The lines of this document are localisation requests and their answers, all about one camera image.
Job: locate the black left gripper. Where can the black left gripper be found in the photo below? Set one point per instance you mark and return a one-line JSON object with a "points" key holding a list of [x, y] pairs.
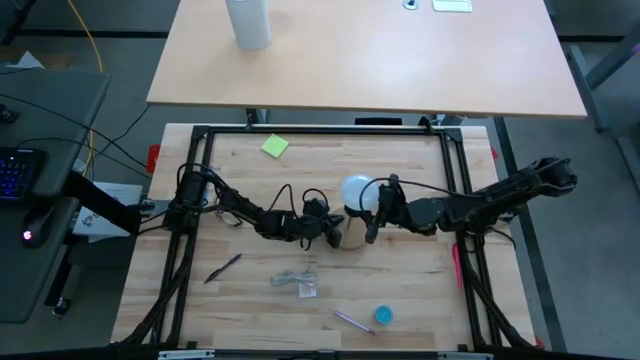
{"points": [[290, 226]]}

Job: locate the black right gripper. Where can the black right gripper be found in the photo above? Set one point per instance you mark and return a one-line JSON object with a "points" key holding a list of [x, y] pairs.
{"points": [[415, 216]]}

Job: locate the wooden base table lamp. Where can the wooden base table lamp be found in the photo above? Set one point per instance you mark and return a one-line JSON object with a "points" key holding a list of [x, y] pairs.
{"points": [[352, 232]]}

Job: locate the white lightbulb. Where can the white lightbulb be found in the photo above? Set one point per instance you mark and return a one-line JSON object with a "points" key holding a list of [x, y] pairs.
{"points": [[357, 192]]}

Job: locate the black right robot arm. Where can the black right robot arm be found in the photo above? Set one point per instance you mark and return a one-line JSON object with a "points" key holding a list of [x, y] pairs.
{"points": [[500, 200]]}

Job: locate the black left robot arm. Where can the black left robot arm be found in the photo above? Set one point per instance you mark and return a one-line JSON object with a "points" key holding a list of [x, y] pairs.
{"points": [[192, 192]]}

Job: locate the blue round lid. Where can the blue round lid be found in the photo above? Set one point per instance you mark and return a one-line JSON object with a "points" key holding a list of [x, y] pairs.
{"points": [[384, 315]]}

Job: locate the pink pen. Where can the pink pen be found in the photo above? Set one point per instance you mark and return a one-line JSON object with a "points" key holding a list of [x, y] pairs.
{"points": [[457, 265]]}

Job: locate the translucent light purple pen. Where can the translucent light purple pen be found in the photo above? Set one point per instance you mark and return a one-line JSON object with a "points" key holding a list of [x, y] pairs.
{"points": [[355, 322]]}

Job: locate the green sticky note pad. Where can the green sticky note pad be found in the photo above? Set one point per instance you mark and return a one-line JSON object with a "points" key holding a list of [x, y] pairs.
{"points": [[274, 145]]}

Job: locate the dark purple pen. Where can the dark purple pen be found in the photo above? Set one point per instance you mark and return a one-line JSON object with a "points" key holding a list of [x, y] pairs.
{"points": [[222, 268]]}

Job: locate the light wooden side table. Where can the light wooden side table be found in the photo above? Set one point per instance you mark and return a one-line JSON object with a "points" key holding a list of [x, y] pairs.
{"points": [[375, 60]]}

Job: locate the red clamp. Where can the red clamp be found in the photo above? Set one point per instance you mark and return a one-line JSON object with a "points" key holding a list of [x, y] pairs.
{"points": [[539, 342], [152, 159]]}

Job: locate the white paper sheet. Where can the white paper sheet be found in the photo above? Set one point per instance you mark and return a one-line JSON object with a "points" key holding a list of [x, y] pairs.
{"points": [[112, 192]]}

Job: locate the white rectangular device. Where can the white rectangular device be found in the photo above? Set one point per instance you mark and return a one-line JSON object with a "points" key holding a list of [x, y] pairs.
{"points": [[451, 5]]}

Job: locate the black computer mouse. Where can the black computer mouse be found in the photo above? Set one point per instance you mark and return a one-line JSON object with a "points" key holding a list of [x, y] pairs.
{"points": [[37, 230]]}

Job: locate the grey desk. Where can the grey desk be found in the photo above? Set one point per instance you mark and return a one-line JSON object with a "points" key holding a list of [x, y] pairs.
{"points": [[30, 280]]}

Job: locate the backlit black keyboard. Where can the backlit black keyboard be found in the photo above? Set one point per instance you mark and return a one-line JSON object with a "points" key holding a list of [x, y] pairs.
{"points": [[15, 175]]}

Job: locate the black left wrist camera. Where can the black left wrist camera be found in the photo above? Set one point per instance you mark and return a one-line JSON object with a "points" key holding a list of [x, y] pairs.
{"points": [[315, 207]]}

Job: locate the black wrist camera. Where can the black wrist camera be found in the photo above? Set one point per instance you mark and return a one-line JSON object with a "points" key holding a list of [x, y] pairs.
{"points": [[315, 207], [387, 195]]}

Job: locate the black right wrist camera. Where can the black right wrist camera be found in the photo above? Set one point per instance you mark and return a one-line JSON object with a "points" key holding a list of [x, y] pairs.
{"points": [[387, 195]]}

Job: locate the black aluminium table frame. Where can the black aluminium table frame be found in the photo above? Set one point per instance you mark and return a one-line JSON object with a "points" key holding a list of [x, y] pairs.
{"points": [[320, 130]]}

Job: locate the silver aluminium bracket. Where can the silver aluminium bracket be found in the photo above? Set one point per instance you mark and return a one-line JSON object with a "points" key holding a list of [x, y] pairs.
{"points": [[185, 355], [465, 356]]}

